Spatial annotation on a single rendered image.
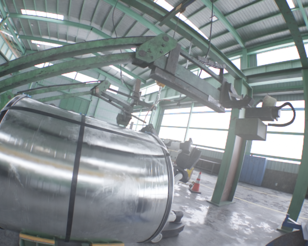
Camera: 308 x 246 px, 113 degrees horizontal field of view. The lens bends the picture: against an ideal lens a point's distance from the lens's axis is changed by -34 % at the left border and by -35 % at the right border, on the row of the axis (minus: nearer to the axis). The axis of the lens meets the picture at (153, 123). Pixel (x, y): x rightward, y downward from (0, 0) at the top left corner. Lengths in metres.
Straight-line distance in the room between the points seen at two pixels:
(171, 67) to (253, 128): 0.66
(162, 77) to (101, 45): 0.43
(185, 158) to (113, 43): 1.65
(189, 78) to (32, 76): 1.02
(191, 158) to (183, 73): 1.30
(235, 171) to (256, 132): 4.07
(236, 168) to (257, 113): 4.02
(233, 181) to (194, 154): 3.16
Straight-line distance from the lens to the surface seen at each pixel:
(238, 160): 5.07
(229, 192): 5.16
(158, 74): 0.97
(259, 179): 10.63
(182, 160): 2.11
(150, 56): 0.99
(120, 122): 2.69
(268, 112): 1.13
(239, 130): 1.10
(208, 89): 1.27
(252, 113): 1.18
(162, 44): 1.07
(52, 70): 0.96
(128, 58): 0.97
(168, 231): 2.29
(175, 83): 1.04
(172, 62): 1.05
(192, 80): 1.16
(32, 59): 1.03
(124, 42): 1.02
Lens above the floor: 1.28
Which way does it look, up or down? 7 degrees up
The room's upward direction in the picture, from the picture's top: 14 degrees clockwise
